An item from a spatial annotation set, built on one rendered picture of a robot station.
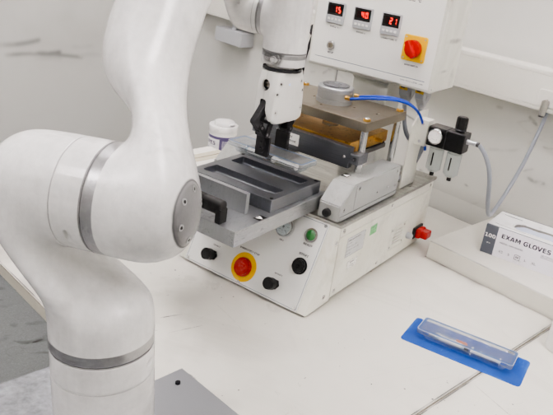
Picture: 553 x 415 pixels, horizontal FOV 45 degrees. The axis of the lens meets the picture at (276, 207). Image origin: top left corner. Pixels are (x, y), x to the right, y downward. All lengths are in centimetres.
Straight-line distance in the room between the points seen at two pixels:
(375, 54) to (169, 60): 91
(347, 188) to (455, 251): 42
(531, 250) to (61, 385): 115
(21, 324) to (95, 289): 191
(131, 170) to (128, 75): 11
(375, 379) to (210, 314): 34
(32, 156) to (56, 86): 214
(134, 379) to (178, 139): 28
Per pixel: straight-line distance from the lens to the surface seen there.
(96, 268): 78
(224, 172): 135
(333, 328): 133
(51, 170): 70
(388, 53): 157
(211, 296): 137
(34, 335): 259
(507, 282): 160
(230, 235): 114
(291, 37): 125
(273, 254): 138
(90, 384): 79
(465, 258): 164
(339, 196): 133
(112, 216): 66
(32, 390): 113
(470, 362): 134
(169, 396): 103
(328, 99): 146
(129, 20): 75
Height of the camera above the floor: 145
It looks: 23 degrees down
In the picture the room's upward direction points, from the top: 8 degrees clockwise
